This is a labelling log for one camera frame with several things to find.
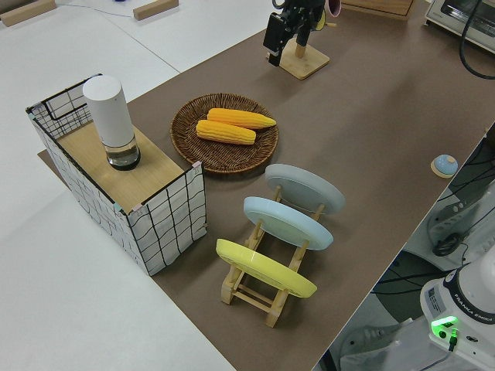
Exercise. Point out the wooden block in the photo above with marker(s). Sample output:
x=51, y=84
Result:
x=154, y=9
x=27, y=11

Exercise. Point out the yellow corn cob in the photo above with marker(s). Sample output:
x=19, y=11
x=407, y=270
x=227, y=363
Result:
x=239, y=116
x=224, y=132

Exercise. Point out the wooden mug tree stand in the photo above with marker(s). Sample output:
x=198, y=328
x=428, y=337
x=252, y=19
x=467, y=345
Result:
x=305, y=62

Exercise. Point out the yellow plate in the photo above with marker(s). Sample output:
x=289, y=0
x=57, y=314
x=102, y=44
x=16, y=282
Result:
x=263, y=266

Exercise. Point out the wooden plate rack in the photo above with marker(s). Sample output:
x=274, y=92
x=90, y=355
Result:
x=227, y=291

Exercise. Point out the teal paper clip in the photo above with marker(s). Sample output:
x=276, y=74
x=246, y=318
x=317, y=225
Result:
x=30, y=112
x=118, y=206

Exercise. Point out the grey plate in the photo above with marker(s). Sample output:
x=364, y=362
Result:
x=305, y=189

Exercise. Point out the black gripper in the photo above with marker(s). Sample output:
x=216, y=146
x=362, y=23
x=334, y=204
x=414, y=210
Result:
x=301, y=9

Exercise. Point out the round brown wicker basket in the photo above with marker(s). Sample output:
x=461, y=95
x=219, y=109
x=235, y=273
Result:
x=224, y=158

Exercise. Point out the black coiled power adapter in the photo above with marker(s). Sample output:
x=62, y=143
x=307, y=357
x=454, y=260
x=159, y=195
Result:
x=446, y=245

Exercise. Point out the black plug in robot base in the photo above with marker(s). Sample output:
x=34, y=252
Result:
x=452, y=340

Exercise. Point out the pink mug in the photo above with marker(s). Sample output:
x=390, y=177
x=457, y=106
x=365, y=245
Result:
x=334, y=7

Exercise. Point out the white toaster oven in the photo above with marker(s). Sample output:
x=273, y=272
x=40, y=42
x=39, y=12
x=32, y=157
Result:
x=448, y=15

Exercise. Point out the light blue plate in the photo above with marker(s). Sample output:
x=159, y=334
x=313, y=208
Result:
x=286, y=224

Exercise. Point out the white power strip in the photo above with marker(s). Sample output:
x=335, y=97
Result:
x=448, y=216
x=371, y=336

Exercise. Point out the blue dome call bell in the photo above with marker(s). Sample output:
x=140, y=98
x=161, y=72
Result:
x=444, y=164

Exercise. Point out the brown table mat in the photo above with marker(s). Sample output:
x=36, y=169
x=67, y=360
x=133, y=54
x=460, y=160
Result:
x=367, y=116

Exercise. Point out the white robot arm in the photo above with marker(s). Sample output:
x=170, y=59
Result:
x=475, y=286

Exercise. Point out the wooden board lid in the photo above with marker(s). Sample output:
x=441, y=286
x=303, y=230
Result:
x=147, y=174

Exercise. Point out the white bottle with clear base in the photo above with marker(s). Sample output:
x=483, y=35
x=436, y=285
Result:
x=108, y=112

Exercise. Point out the pink paper clip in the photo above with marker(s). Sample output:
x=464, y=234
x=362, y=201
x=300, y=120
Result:
x=136, y=209
x=196, y=166

